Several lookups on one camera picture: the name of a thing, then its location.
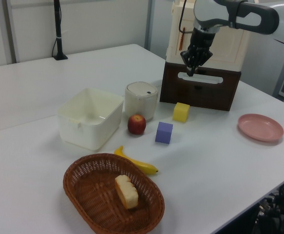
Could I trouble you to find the red apple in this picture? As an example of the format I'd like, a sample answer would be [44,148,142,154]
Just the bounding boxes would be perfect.
[127,114,147,135]

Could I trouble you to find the piece of bread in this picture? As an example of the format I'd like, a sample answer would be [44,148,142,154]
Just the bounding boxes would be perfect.
[114,175,139,210]

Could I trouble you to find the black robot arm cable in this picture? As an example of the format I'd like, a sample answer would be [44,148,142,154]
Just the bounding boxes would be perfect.
[178,0,193,34]

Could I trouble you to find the wooden drawer with white handle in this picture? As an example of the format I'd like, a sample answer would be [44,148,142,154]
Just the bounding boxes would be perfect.
[161,62,242,90]

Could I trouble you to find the pink plate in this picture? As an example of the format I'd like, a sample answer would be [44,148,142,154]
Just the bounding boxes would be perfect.
[237,113,284,142]

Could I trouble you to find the dark brown wooden cabinet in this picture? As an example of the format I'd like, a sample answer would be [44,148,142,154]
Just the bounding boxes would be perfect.
[159,82,240,112]

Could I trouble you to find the yellow banana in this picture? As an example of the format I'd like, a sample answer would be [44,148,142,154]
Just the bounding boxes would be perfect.
[114,145,159,176]

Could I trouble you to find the copper latch on storage box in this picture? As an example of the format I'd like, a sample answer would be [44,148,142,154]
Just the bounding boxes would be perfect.
[179,28,186,52]

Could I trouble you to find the small white lidded bin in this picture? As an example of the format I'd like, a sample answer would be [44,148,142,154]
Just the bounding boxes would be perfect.
[124,81,159,121]

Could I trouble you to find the yellow cube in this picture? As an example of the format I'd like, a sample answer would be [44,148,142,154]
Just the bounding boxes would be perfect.
[172,102,190,122]

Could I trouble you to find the cream open plastic container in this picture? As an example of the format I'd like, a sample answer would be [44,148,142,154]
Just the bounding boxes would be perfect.
[57,88,124,151]

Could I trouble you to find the brown wicker basket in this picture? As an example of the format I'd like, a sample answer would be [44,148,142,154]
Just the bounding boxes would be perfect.
[63,153,165,234]

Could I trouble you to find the purple cube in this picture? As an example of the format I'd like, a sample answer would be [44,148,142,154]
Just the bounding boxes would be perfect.
[155,121,173,144]

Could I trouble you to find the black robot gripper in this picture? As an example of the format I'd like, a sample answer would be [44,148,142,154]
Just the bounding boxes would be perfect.
[180,28,214,78]

